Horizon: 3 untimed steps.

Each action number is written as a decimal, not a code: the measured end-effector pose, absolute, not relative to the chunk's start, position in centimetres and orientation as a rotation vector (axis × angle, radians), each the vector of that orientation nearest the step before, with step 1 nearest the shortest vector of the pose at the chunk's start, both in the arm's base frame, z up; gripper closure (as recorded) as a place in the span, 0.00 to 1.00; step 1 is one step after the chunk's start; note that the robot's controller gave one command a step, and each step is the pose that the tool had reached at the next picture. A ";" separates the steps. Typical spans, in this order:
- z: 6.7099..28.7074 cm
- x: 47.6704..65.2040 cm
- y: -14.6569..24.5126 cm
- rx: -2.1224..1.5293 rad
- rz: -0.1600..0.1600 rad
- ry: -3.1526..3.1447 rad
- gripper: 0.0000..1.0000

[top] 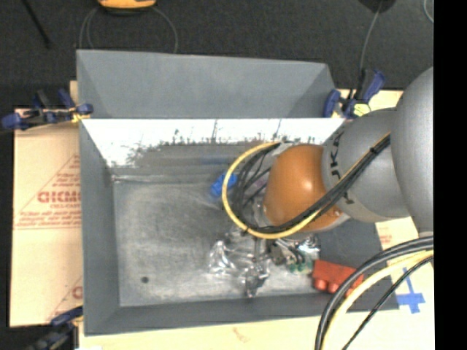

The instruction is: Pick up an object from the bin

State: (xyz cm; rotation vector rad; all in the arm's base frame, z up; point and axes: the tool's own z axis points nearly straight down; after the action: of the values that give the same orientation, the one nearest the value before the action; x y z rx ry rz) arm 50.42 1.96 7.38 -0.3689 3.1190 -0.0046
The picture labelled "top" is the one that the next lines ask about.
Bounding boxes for clear crumpled plastic wrapper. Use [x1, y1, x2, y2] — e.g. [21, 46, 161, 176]
[207, 237, 272, 295]

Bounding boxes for red toy brick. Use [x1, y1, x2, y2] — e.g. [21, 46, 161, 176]
[311, 258, 366, 295]

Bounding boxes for clear plastic bottle blue cap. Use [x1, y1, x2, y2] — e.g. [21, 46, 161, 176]
[209, 172, 265, 227]

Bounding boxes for grey metal bin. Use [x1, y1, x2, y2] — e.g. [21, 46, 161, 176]
[75, 49, 399, 335]

